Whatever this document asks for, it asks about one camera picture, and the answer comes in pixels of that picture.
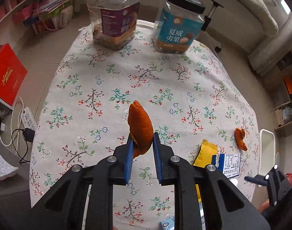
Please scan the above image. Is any blue white wrapper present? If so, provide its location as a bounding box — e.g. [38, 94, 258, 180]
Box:
[211, 154, 241, 178]

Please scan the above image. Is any small orange peel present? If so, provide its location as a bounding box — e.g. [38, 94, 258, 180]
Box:
[235, 128, 248, 151]

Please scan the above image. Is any milk carton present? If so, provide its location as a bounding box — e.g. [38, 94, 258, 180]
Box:
[159, 217, 174, 230]

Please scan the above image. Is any wooden shelf unit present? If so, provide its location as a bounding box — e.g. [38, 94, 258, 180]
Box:
[269, 50, 292, 131]

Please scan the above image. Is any blue label nut jar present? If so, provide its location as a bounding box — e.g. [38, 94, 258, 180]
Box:
[152, 0, 206, 54]

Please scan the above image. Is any yellow snack wrapper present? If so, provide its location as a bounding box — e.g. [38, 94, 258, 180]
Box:
[192, 138, 219, 204]

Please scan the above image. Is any grey office chair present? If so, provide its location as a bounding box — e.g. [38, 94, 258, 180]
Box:
[195, 0, 224, 53]

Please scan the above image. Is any white power strip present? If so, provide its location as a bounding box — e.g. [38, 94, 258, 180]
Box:
[20, 107, 37, 131]

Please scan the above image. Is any black power adapter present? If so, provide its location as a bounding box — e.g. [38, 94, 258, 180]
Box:
[22, 128, 35, 143]

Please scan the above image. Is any large orange peel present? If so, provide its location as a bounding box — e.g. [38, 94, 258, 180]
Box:
[127, 100, 154, 158]

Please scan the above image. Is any red gift box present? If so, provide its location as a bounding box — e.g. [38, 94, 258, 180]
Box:
[0, 43, 28, 109]

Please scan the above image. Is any white trash bin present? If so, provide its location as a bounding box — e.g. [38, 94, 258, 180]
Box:
[258, 129, 276, 176]

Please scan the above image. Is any floral tablecloth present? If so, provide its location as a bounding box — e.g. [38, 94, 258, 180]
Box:
[30, 26, 259, 205]

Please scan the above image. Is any purple label nut jar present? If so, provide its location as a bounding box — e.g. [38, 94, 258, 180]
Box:
[87, 0, 140, 51]

